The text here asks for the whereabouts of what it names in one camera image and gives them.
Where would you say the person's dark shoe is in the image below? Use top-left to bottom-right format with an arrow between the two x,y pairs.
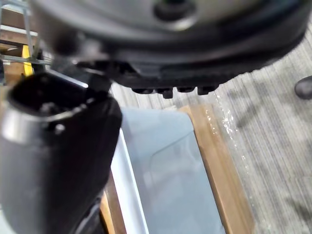
294,75 -> 312,100

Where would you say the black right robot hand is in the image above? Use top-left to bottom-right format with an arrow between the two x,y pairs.
0,0 -> 312,234

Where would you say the brown cardboard box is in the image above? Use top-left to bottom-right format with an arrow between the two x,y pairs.
0,4 -> 32,34

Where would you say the grey metal shelf rack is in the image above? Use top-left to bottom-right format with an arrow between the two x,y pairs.
0,0 -> 53,68

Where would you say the yellow curved part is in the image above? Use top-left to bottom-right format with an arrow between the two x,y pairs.
22,45 -> 35,76

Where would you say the grey plastic bin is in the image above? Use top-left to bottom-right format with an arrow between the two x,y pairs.
111,107 -> 226,234

